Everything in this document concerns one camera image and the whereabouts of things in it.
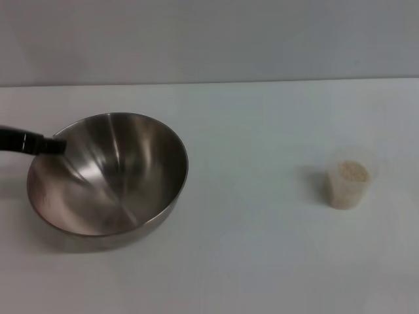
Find stainless steel bowl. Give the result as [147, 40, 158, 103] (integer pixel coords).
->
[26, 112, 190, 252]

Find white rice grains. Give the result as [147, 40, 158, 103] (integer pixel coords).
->
[329, 160, 372, 209]

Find clear plastic cup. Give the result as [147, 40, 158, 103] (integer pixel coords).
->
[327, 146, 384, 210]

